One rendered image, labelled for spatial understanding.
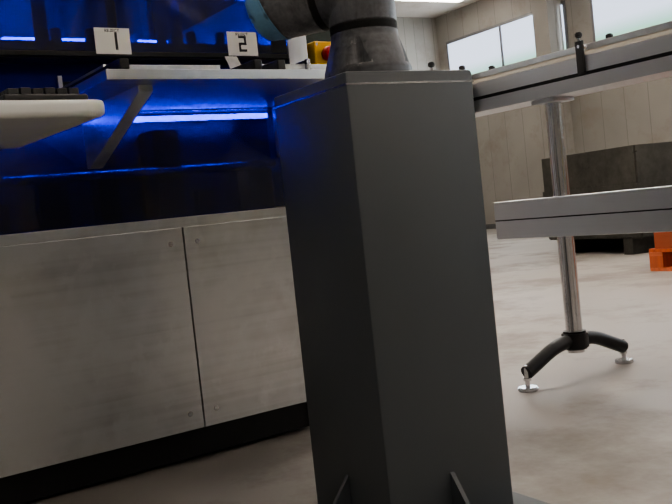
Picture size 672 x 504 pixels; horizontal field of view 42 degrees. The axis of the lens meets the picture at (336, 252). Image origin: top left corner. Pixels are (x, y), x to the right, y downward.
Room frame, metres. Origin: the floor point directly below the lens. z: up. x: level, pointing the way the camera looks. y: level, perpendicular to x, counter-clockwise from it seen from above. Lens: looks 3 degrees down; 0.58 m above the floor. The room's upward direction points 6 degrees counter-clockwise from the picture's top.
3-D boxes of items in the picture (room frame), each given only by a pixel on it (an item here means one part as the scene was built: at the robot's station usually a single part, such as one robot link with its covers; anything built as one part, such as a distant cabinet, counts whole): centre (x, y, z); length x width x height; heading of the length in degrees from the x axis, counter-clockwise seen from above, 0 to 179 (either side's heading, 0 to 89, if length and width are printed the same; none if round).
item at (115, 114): (1.88, 0.43, 0.79); 0.34 x 0.03 x 0.13; 34
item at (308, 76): (2.02, 0.23, 0.87); 0.70 x 0.48 x 0.02; 124
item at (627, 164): (7.35, -2.50, 0.41); 1.22 x 0.99 x 0.83; 20
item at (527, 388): (2.67, -0.69, 0.07); 0.50 x 0.08 x 0.14; 124
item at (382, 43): (1.53, -0.09, 0.84); 0.15 x 0.15 x 0.10
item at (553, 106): (2.67, -0.69, 0.46); 0.09 x 0.09 x 0.77; 34
